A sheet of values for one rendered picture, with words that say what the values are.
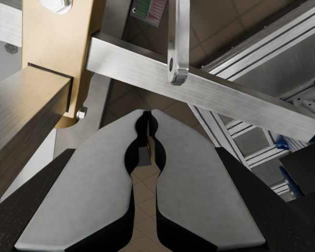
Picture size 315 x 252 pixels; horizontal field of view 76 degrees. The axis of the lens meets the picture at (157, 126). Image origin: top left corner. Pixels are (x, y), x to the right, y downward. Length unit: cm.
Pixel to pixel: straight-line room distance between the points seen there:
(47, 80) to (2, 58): 33
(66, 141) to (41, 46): 28
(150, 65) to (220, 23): 91
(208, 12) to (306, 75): 50
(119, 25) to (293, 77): 85
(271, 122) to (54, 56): 22
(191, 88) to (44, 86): 13
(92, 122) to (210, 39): 80
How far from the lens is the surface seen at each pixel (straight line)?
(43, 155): 62
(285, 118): 26
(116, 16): 34
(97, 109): 39
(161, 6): 33
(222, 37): 110
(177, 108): 118
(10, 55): 51
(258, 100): 23
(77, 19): 18
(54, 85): 18
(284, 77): 104
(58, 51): 20
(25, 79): 18
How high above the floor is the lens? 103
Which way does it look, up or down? 57 degrees down
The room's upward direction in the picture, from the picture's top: 178 degrees clockwise
